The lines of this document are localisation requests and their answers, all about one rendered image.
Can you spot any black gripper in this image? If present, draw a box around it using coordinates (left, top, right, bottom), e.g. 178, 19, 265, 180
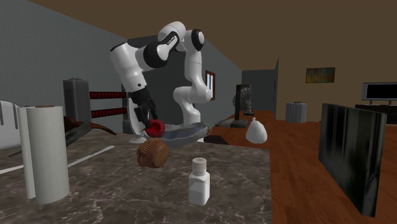
128, 87, 158, 130

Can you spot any red cup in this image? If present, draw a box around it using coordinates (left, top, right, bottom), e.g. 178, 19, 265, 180
144, 118, 167, 139

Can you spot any brown muffin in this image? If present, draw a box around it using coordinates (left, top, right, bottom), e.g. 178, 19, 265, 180
136, 137, 171, 169

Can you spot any grey-blue shallow bowl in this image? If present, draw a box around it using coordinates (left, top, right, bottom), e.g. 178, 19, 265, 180
143, 121, 212, 149

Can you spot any brown framed window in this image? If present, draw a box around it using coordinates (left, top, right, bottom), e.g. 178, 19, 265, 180
205, 69, 216, 101

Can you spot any dark brown curved object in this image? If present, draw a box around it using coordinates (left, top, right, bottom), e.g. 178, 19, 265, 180
8, 116, 118, 158

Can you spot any white salt shaker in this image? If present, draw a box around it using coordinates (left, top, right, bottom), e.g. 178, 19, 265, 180
188, 157, 211, 207

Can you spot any white paper towel roll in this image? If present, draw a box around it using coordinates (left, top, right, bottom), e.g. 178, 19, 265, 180
25, 105, 71, 205
17, 106, 37, 200

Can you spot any white tied bag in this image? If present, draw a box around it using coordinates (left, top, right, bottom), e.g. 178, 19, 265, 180
245, 116, 268, 145

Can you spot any white toaster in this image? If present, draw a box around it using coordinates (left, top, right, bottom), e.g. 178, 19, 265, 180
0, 99, 23, 151

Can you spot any grey bin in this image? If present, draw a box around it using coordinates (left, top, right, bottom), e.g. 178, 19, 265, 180
284, 101, 308, 124

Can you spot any black upright panel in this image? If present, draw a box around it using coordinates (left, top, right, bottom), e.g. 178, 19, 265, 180
317, 102, 388, 218

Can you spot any dark television stand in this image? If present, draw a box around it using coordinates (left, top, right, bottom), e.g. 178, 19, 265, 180
354, 104, 397, 125

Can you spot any grey framed television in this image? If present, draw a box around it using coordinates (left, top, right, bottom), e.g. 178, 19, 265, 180
361, 81, 397, 106

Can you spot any grey post with red bars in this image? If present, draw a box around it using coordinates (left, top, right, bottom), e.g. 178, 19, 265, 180
62, 77, 129, 132

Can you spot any black post on base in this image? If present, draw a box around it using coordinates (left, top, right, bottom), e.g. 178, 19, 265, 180
214, 83, 253, 129

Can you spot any grey wire sculpture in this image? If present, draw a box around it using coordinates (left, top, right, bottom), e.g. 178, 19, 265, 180
232, 86, 256, 117

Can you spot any wall picture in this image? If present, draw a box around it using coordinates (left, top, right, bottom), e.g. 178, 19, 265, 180
305, 67, 337, 84

